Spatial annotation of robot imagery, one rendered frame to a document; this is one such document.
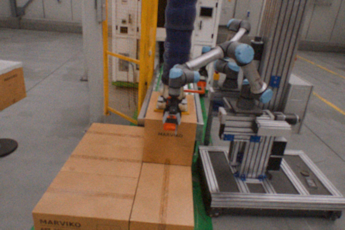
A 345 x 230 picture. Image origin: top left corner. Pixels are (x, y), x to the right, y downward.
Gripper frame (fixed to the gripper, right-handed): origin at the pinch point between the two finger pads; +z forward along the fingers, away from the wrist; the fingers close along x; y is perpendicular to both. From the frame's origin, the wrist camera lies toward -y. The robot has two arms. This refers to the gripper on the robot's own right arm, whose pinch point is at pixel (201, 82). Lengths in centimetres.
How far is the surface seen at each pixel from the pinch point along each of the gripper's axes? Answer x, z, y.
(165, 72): -34, -18, 37
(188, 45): -17, -41, 36
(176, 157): -19, 46, 60
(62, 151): -150, 107, -21
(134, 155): -54, 53, 51
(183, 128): -16, 19, 60
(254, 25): 293, 21, -913
